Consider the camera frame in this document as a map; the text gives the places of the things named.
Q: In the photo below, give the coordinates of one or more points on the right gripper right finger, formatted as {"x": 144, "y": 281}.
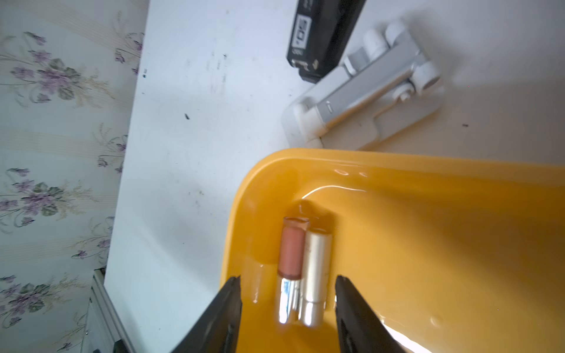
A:
{"x": 359, "y": 328}

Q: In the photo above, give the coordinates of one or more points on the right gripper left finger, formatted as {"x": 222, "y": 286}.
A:
{"x": 217, "y": 329}

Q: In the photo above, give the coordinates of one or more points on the champagne gold lipstick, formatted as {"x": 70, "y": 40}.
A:
{"x": 316, "y": 272}

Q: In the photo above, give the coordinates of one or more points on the red silver lipstick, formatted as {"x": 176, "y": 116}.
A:
{"x": 289, "y": 268}

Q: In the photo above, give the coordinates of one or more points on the yellow plastic storage box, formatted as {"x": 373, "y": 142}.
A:
{"x": 453, "y": 255}

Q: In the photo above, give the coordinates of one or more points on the white folding phone stand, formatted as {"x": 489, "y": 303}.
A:
{"x": 383, "y": 87}

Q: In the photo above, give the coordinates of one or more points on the black stapler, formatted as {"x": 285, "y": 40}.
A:
{"x": 319, "y": 35}

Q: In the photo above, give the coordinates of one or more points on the aluminium front rail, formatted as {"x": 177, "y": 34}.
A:
{"x": 104, "y": 331}

